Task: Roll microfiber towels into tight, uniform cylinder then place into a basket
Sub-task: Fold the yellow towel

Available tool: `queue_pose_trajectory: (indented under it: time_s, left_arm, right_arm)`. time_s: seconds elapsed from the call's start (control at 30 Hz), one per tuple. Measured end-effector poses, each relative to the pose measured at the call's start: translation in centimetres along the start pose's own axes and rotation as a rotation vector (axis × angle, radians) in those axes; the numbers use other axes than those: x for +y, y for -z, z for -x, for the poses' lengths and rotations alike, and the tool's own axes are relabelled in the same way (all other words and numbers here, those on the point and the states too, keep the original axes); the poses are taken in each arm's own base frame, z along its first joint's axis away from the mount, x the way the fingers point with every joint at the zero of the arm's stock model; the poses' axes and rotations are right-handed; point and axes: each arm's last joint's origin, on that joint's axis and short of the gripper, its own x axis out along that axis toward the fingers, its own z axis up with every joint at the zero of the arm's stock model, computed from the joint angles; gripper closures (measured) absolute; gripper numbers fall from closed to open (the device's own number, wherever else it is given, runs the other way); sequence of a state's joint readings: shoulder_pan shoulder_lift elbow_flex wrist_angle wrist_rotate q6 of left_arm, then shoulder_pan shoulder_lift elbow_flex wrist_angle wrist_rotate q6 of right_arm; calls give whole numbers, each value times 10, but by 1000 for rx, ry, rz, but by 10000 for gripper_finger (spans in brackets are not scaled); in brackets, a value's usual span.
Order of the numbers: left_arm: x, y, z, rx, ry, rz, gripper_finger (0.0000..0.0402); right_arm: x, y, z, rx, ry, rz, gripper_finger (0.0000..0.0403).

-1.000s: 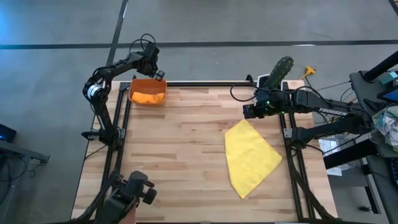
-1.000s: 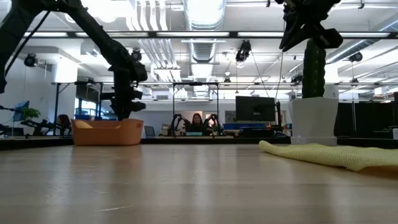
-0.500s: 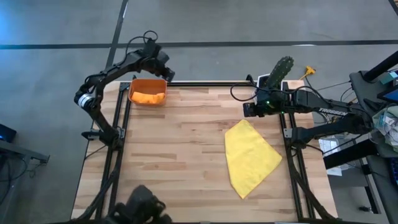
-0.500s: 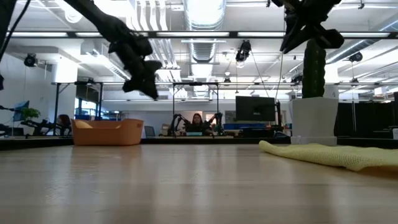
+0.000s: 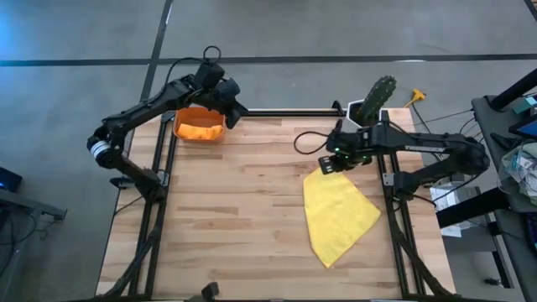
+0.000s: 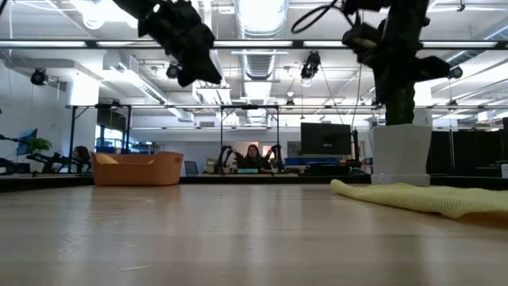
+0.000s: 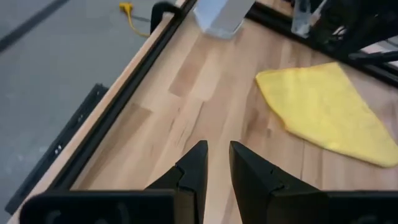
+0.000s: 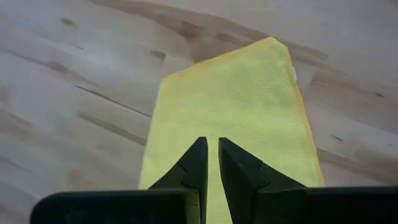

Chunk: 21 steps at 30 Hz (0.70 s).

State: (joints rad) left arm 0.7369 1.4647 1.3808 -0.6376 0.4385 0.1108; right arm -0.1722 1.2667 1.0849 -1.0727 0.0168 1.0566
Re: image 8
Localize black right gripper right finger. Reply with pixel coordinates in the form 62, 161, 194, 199
218, 137, 308, 224

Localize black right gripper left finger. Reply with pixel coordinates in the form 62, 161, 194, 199
148, 136, 209, 224

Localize yellow microfiber towel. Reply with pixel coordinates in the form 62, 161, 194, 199
138, 36, 326, 224

